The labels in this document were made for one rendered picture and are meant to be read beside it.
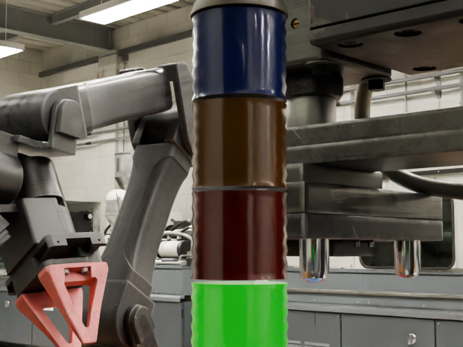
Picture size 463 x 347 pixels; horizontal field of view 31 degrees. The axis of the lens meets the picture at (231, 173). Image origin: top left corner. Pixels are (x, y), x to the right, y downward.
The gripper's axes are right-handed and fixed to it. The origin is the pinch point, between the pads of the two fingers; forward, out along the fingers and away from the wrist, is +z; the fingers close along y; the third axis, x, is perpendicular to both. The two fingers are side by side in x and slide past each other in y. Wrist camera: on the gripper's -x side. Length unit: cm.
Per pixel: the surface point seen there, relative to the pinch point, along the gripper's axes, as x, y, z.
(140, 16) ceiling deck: 610, -579, -653
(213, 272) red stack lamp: -22, 45, 15
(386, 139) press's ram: 0.1, 40.2, 4.3
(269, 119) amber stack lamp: -20, 48, 10
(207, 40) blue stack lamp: -22, 49, 7
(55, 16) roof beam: 517, -632, -684
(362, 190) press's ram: 2.5, 35.0, 4.9
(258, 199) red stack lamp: -21, 47, 13
